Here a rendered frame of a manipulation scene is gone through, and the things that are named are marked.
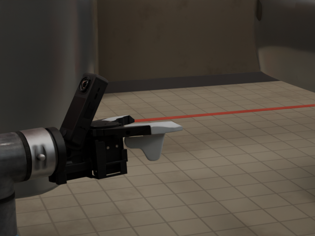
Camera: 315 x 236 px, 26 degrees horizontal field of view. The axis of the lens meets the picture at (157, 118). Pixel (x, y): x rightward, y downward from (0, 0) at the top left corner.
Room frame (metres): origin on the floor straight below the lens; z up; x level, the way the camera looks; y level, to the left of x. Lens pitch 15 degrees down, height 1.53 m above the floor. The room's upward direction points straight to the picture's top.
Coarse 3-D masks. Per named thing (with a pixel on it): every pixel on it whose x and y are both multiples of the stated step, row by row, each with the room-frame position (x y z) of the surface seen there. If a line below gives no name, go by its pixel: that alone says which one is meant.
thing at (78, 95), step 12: (84, 84) 1.03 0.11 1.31; (96, 84) 1.02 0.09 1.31; (84, 96) 1.02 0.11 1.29; (96, 96) 1.02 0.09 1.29; (72, 108) 1.03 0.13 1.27; (84, 108) 1.00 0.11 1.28; (96, 108) 1.01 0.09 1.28; (72, 120) 1.01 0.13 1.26; (84, 120) 1.00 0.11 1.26; (60, 132) 1.02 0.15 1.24; (72, 132) 0.99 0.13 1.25; (84, 132) 1.00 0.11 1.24
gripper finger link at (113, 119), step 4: (120, 116) 1.14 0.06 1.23; (124, 116) 1.14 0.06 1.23; (128, 116) 1.14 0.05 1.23; (108, 120) 1.10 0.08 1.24; (112, 120) 1.09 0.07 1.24; (116, 120) 1.10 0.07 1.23; (120, 120) 1.12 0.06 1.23; (124, 120) 1.13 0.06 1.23; (128, 120) 1.14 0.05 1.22; (132, 120) 1.15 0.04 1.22; (124, 124) 1.13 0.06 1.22
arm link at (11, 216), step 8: (0, 200) 0.91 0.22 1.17; (8, 200) 0.92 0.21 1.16; (0, 208) 0.91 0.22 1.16; (8, 208) 0.92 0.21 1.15; (0, 216) 0.91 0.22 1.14; (8, 216) 0.92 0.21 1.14; (0, 224) 0.91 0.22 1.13; (8, 224) 0.92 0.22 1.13; (16, 224) 0.94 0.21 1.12; (0, 232) 0.91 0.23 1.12; (8, 232) 0.92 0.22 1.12; (16, 232) 0.94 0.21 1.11
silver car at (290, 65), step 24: (264, 0) 3.77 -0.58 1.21; (288, 0) 3.51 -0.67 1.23; (312, 0) 3.32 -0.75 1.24; (264, 24) 3.72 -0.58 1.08; (288, 24) 3.47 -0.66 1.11; (312, 24) 3.28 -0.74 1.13; (264, 48) 3.72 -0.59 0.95; (288, 48) 3.46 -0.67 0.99; (312, 48) 3.26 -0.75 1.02; (264, 72) 3.85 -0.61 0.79; (288, 72) 3.52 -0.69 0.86; (312, 72) 3.29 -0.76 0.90
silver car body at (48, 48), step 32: (0, 0) 1.99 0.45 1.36; (32, 0) 2.02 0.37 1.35; (64, 0) 2.08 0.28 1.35; (0, 32) 1.99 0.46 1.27; (32, 32) 2.02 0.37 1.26; (64, 32) 2.08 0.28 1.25; (0, 64) 1.98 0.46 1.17; (32, 64) 2.02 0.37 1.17; (64, 64) 2.07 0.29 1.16; (0, 96) 1.98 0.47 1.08; (32, 96) 2.02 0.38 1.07; (64, 96) 2.07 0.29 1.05; (0, 128) 1.98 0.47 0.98; (32, 128) 2.02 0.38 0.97; (32, 192) 2.01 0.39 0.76
